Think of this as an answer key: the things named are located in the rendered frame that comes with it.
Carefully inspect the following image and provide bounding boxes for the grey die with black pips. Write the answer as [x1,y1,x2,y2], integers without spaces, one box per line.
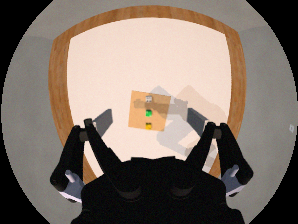
[146,96,152,102]

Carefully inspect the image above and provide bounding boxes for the green die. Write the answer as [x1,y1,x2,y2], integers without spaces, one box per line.
[146,110,152,117]

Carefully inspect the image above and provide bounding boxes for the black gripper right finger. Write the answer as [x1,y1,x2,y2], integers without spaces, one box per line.
[169,108,253,197]

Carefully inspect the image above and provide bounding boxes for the yellow die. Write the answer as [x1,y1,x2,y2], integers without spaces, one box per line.
[146,123,151,130]

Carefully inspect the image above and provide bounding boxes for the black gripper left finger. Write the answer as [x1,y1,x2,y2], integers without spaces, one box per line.
[50,109,142,203]

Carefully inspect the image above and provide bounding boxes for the orange mat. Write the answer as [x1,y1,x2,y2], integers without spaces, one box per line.
[128,91,171,132]

